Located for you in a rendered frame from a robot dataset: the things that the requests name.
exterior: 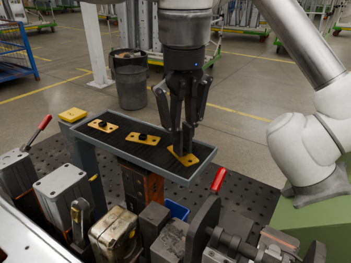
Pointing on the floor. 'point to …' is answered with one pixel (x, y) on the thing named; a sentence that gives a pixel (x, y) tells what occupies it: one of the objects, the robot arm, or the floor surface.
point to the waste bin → (130, 76)
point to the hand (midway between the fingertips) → (182, 139)
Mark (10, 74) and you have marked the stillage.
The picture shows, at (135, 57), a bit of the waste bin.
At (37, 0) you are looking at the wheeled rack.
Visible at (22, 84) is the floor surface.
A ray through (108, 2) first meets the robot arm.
